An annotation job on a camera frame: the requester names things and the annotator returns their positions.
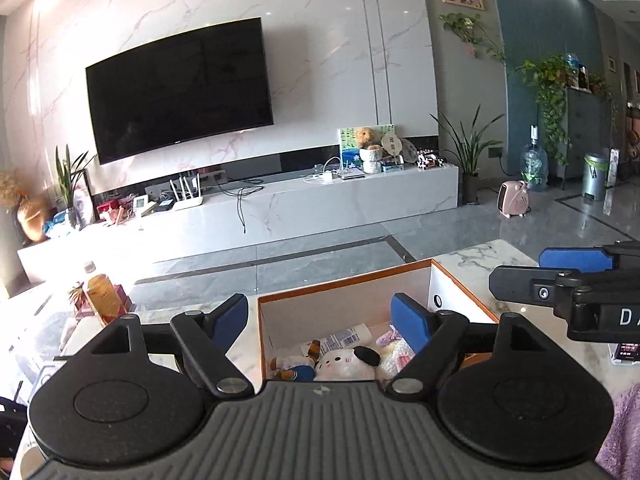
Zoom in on white plush with black ear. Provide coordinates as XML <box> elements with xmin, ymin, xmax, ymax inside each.
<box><xmin>315</xmin><ymin>345</ymin><xmax>383</xmax><ymax>382</ymax></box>

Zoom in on printed paper leaflet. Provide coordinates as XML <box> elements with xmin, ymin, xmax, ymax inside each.
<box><xmin>320</xmin><ymin>324</ymin><xmax>373</xmax><ymax>356</ymax></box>

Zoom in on water jug with pump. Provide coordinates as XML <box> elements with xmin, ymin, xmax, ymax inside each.
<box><xmin>520</xmin><ymin>125</ymin><xmax>550</xmax><ymax>193</ymax></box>

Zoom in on red gift box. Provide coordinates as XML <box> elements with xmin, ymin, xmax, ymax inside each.
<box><xmin>97</xmin><ymin>199</ymin><xmax>133</xmax><ymax>223</ymax></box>

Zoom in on black white cow figurines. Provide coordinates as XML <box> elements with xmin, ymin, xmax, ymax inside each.
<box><xmin>416</xmin><ymin>149</ymin><xmax>446</xmax><ymax>170</ymax></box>

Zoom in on trailing vine plant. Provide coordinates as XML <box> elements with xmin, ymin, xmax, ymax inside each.
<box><xmin>515</xmin><ymin>55</ymin><xmax>576</xmax><ymax>166</ymax></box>

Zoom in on paper fan on stand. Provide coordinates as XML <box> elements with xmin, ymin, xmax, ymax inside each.
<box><xmin>381</xmin><ymin>132</ymin><xmax>403</xmax><ymax>166</ymax></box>

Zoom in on brown white dog plush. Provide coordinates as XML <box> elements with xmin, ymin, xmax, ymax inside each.
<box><xmin>270</xmin><ymin>355</ymin><xmax>316</xmax><ymax>383</ymax></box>

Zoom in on purple fluffy blanket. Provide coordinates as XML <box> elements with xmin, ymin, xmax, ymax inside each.
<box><xmin>597</xmin><ymin>382</ymin><xmax>640</xmax><ymax>480</ymax></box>

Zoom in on metal trash can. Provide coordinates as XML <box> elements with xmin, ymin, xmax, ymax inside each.
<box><xmin>581</xmin><ymin>152</ymin><xmax>611</xmax><ymax>202</ymax></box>

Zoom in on white TV cabinet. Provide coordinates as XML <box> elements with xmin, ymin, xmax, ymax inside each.
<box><xmin>17</xmin><ymin>162</ymin><xmax>460</xmax><ymax>286</ymax></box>

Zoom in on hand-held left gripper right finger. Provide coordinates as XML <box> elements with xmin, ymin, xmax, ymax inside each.
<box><xmin>387</xmin><ymin>293</ymin><xmax>551</xmax><ymax>402</ymax></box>

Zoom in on green blue painting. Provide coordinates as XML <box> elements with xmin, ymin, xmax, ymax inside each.
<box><xmin>339</xmin><ymin>124</ymin><xmax>398</xmax><ymax>171</ymax></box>

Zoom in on brown vase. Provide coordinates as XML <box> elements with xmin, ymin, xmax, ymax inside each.
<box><xmin>17</xmin><ymin>195</ymin><xmax>51</xmax><ymax>243</ymax></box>

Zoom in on grey cabinet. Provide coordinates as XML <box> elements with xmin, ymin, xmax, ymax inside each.
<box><xmin>565</xmin><ymin>85</ymin><xmax>618</xmax><ymax>191</ymax></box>

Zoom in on tall leafy potted plant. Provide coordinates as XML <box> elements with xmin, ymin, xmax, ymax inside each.
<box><xmin>54</xmin><ymin>144</ymin><xmax>98</xmax><ymax>231</ymax></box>

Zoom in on black television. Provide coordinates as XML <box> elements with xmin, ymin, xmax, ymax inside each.
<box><xmin>85</xmin><ymin>17</ymin><xmax>275</xmax><ymax>166</ymax></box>

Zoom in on photo frame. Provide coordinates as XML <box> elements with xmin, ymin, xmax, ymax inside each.
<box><xmin>72</xmin><ymin>187</ymin><xmax>96</xmax><ymax>228</ymax></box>

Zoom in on white charger with cables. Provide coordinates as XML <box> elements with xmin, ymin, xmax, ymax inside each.
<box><xmin>302</xmin><ymin>156</ymin><xmax>346</xmax><ymax>183</ymax></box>

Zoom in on black cable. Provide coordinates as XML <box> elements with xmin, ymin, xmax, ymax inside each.
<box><xmin>217</xmin><ymin>182</ymin><xmax>266</xmax><ymax>235</ymax></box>

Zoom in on small brown bear doll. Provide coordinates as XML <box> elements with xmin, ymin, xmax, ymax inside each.
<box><xmin>300</xmin><ymin>339</ymin><xmax>323</xmax><ymax>366</ymax></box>

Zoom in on red yellow carton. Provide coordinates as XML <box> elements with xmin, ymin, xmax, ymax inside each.
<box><xmin>82</xmin><ymin>272</ymin><xmax>132</xmax><ymax>326</ymax></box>

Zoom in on smartphone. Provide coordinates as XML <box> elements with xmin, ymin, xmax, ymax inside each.
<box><xmin>611</xmin><ymin>341</ymin><xmax>640</xmax><ymax>367</ymax></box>

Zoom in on dried flowers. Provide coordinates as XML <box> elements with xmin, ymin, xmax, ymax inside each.
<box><xmin>0</xmin><ymin>170</ymin><xmax>26</xmax><ymax>208</ymax></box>

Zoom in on orange cardboard box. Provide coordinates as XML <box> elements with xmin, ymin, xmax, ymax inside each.
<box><xmin>256</xmin><ymin>259</ymin><xmax>501</xmax><ymax>396</ymax></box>

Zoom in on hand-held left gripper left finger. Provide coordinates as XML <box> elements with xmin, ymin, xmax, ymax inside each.
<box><xmin>90</xmin><ymin>293</ymin><xmax>253</xmax><ymax>401</ymax></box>

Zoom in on hanging vine plant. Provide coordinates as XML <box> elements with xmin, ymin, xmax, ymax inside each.
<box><xmin>439</xmin><ymin>11</ymin><xmax>507</xmax><ymax>63</ymax></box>

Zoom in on white router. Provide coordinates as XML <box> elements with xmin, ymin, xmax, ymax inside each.
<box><xmin>169</xmin><ymin>174</ymin><xmax>206</xmax><ymax>211</ymax></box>

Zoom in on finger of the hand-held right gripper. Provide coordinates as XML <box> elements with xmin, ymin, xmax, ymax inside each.
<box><xmin>488</xmin><ymin>265</ymin><xmax>583</xmax><ymax>311</ymax></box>
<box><xmin>539</xmin><ymin>241</ymin><xmax>640</xmax><ymax>272</ymax></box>

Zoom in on white pink crochet bunny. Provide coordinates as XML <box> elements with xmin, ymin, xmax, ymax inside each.
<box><xmin>375</xmin><ymin>325</ymin><xmax>416</xmax><ymax>378</ymax></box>

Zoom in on floor potted plant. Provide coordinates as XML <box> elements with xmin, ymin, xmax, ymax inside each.
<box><xmin>430</xmin><ymin>105</ymin><xmax>506</xmax><ymax>206</ymax></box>

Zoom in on pink space heater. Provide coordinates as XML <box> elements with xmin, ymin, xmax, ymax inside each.
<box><xmin>497</xmin><ymin>180</ymin><xmax>532</xmax><ymax>219</ymax></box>

